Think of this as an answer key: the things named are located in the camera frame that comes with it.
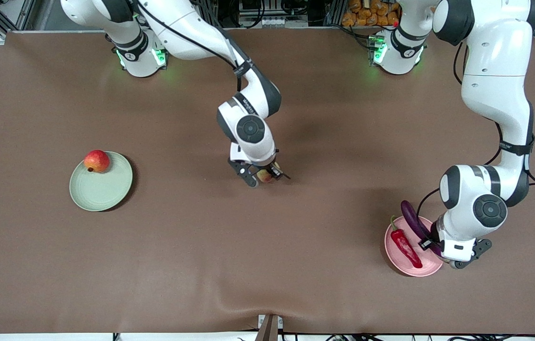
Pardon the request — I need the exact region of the red chili pepper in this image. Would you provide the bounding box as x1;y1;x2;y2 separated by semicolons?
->
390;215;423;269

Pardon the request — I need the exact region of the long purple eggplant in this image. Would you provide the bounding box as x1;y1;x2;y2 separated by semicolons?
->
400;200;443;259

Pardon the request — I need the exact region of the red round apple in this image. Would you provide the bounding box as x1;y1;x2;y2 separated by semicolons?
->
83;150;111;173

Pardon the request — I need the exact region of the pink round plate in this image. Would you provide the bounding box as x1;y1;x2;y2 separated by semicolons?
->
384;214;446;277

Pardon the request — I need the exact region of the brown table cloth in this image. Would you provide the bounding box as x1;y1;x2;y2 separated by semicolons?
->
0;26;535;334

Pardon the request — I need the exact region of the light green round plate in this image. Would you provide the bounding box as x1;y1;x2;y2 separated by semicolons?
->
69;151;134;212

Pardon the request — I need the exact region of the bag of orange snacks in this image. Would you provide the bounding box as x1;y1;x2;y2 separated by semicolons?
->
342;0;401;27

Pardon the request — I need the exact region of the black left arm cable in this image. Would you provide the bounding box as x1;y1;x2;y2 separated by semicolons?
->
416;42;535;224

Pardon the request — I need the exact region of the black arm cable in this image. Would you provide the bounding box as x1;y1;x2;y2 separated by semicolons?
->
416;42;535;224
135;0;245;93

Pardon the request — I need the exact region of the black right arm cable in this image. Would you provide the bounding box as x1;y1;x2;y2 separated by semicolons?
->
135;0;245;93

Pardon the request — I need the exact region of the grey table edge bracket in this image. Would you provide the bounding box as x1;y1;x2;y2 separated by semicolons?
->
255;314;284;341

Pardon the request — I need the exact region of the aluminium frame post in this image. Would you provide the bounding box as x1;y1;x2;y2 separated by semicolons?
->
329;0;344;27

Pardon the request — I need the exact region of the aluminium frame profile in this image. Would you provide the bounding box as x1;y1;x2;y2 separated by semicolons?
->
0;0;36;44

